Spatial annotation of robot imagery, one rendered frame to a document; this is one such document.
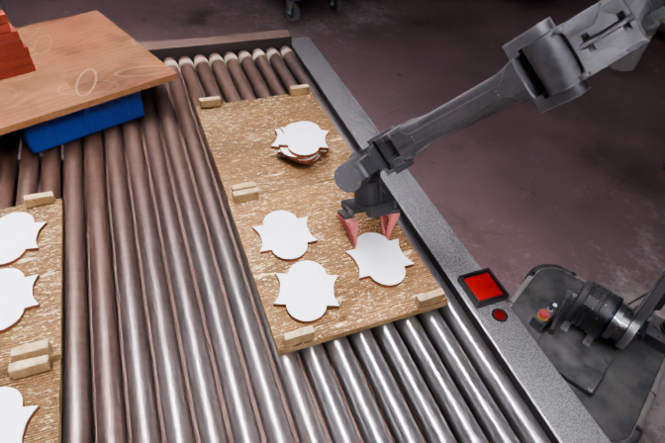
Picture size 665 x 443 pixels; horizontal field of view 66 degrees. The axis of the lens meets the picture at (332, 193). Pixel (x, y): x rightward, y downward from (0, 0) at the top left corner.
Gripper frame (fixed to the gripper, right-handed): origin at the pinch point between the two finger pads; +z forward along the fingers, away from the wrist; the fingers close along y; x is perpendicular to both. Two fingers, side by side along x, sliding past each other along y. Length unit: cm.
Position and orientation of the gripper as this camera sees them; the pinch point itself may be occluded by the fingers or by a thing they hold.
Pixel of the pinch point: (369, 240)
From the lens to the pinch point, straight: 111.1
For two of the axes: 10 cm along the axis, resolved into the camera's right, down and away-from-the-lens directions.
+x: -3.5, -2.9, 8.9
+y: 9.3, -1.8, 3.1
